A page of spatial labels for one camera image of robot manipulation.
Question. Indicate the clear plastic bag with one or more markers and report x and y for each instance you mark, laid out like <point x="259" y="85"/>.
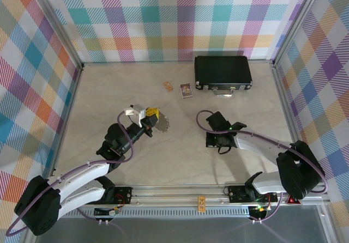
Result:
<point x="164" y="126"/>

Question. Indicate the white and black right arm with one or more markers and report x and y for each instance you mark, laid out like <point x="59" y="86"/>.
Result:
<point x="294" y="177"/>

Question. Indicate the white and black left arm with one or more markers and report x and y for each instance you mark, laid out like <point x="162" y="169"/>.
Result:
<point x="81" y="176"/>

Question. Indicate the small orange box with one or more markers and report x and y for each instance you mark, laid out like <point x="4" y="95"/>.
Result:
<point x="168" y="86"/>

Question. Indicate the small picture card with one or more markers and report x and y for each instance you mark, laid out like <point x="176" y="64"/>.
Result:
<point x="186" y="90"/>

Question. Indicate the orange tag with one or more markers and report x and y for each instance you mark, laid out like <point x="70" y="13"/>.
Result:
<point x="201" y="203"/>

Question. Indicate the black briefcase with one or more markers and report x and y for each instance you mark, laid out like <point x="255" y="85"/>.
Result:
<point x="222" y="71"/>

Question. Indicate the small black circuit board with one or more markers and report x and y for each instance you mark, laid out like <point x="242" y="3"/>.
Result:
<point x="259" y="211"/>
<point x="106" y="212"/>

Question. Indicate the grey metal sheet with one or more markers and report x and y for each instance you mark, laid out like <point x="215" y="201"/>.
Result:
<point x="191" y="230"/>

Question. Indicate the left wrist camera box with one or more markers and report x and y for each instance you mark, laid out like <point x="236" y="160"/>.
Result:
<point x="139" y="110"/>

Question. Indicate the aluminium side rail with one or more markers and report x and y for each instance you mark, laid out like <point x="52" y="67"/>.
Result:
<point x="66" y="115"/>
<point x="287" y="104"/>

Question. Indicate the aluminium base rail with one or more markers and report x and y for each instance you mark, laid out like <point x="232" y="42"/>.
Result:
<point x="177" y="192"/>

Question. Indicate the red switch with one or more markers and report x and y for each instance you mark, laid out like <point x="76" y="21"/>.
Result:
<point x="293" y="200"/>

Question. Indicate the aluminium frame post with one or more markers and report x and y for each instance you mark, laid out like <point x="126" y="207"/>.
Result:
<point x="58" y="25"/>
<point x="295" y="22"/>

